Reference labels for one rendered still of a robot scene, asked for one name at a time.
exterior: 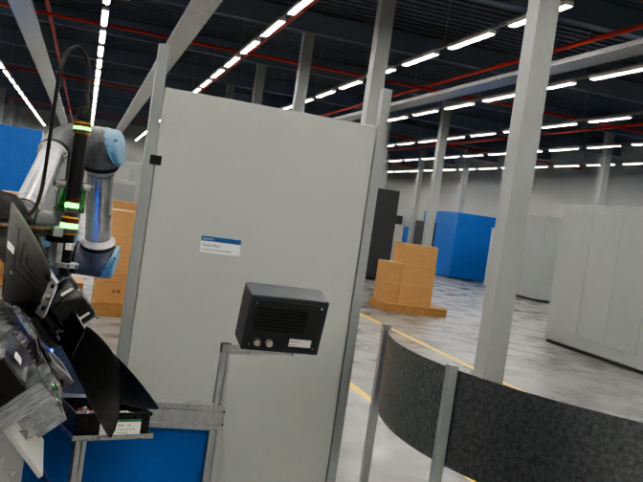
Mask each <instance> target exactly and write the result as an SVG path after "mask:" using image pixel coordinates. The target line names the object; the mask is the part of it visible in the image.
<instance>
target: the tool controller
mask: <svg viewBox="0 0 643 482"><path fill-rule="evenodd" d="M328 307H329V301H328V300H327V299H326V297H325V296H324V294H323V293H322V291H321V290H313V289H304V288H296V287H287V286H278V285H271V284H262V283H253V282H246V283H245V287H244V292H243V297H242V301H241V305H240V310H239V315H238V320H237V324H236V328H235V333H234V334H235V336H236V339H237V341H238V344H239V345H240V348H241V349H250V350H261V351H273V352H284V353H296V354H307V355H317V354H318V350H319V346H320V342H321V337H322V330H323V326H324V323H325V319H326V315H327V311H328Z"/></svg>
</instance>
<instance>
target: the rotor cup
mask: <svg viewBox="0 0 643 482"><path fill-rule="evenodd" d="M70 288H73V290H72V291H71V292H69V293H67V294H66V295H64V296H61V294H62V293H64V292H65V291H67V290H68V289H70ZM22 309H23V308H22ZM23 311H24V312H25V314H26V316H27V317H28V319H29V321H30V322H31V324H32V325H33V327H34V329H35V330H36V332H37V333H38V334H39V336H40V337H41V338H42V339H43V340H44V341H45V342H46V343H47V345H48V346H49V347H50V348H51V349H53V350H55V349H57V348H58V347H59V346H60V343H59V339H58V337H57V334H59V333H60V332H62V331H65V329H66V327H67V325H68V323H69V321H70V319H71V317H72V315H73V313H74V312H75V313H76V314H77V315H78V316H79V317H82V316H83V315H85V314H86V313H88V312H89V313H90V314H89V315H88V316H86V317H85V318H83V319H81V322H82V323H83V325H84V324H85V323H87V322H88V321H90V320H91V319H93V318H95V317H96V316H97V313H96V311H95V309H94V307H93V306H92V304H91V303H90V301H89V300H88V298H87V297H86V295H85V294H84V292H83V291H82V290H81V289H80V287H79V286H78V284H77V283H76V281H75V280H74V279H73V278H72V277H71V276H67V277H65V278H63V279H62V280H60V281H59V282H57V289H56V292H55V296H54V298H53V300H52V303H51V305H50V307H49V310H48V312H47V315H46V316H45V318H43V319H41V318H40V317H39V316H38V315H37V314H36V313H32V312H30V311H28V310H25V309H23Z"/></svg>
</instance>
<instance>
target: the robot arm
mask: <svg viewBox="0 0 643 482"><path fill-rule="evenodd" d="M73 127H74V123H73V122H72V123H66V124H63V125H60V126H59V127H57V128H55V129H54V130H53V136H52V143H51V150H50V157H49V163H48V169H47V175H46V181H45V186H44V190H43V194H42V198H41V201H40V203H39V206H38V208H37V210H36V211H35V212H34V214H33V215H31V217H32V219H33V223H34V225H35V226H44V227H47V226H49V227H53V226H59V227H60V220H61V216H63V214H64V208H65V205H64V198H65V190H66V185H67V176H68V168H69V161H70V153H71V146H72V138H73V134H75V133H74V132H73ZM48 134H49V133H48ZM48 134H47V135H46V136H45V137H44V138H43V139H42V140H41V142H40V144H39V146H38V148H37V154H38V155H37V157H36V159H35V161H34V163H33V166H32V168H31V169H30V171H29V173H28V175H27V177H26V179H25V181H24V183H23V185H22V187H21V188H20V190H19V192H18V194H17V196H18V197H19V198H20V199H21V200H22V202H23V204H24V205H25V207H26V209H27V211H28V212H30V211H31V210H32V208H33V206H34V204H35V202H36V199H37V196H38V192H39V189H40V184H41V179H42V173H43V166H44V161H45V154H46V147H47V140H48ZM124 159H125V141H124V136H123V134H122V132H121V131H119V130H116V129H111V128H109V127H99V126H93V125H92V128H91V135H89V136H88V141H87V147H86V155H85V162H84V169H83V176H82V184H81V191H80V198H79V206H78V219H79V221H80V215H81V214H83V213H84V208H85V205H86V210H85V235H83V236H82V237H81V238H80V241H78V234H77V235H76V236H75V244H74V250H73V253H72V260H71V262H76V263H78V268H77V269H69V270H68V271H69V272H68V276H72V274H79V275H86V276H93V277H98V278H110V277H112V276H113V274H114V272H115V270H116V268H117V264H118V261H119V257H120V252H121V248H120V247H118V246H116V240H115V238H114V237H112V236H111V228H112V207H113V187H114V174H115V173H116V172H117V171H118V170H119V167H120V166H122V165H123V163H124ZM66 162H67V164H66ZM64 164H66V174H65V179H64V180H60V179H59V181H58V180H55V177H56V175H57V173H58V171H59V169H60V167H61V166H62V165H64ZM84 170H85V171H86V172H87V177H86V183H84V182H83V178H84ZM52 185H53V186H56V188H55V206H54V211H47V210H41V207H42V205H43V203H44V201H45V199H46V197H47V195H48V193H49V190H50V188H51V186H52ZM79 221H78V227H79ZM78 233H79V231H78ZM38 234H39V236H40V237H42V238H41V241H42V244H43V246H44V249H45V252H46V254H47V257H48V259H49V251H50V245H51V242H50V241H46V232H45V231H39V232H38Z"/></svg>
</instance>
